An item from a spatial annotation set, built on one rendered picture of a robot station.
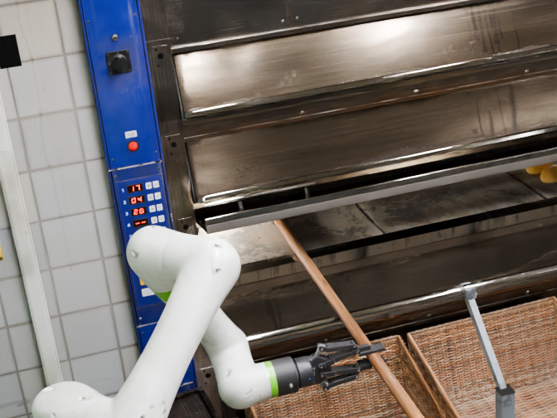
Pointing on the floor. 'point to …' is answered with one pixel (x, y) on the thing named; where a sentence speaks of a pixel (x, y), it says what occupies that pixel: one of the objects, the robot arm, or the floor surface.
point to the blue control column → (144, 121)
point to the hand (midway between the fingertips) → (371, 355)
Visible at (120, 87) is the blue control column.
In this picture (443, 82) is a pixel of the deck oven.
